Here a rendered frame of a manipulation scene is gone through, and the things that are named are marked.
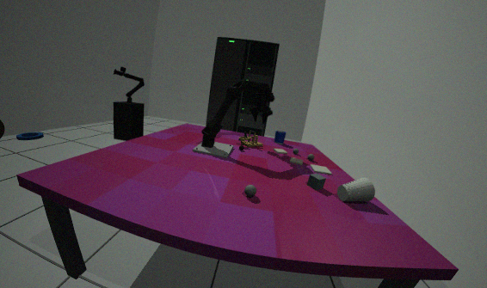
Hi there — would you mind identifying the blue cup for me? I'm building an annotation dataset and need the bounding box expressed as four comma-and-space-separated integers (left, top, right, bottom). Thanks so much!
274, 131, 286, 144

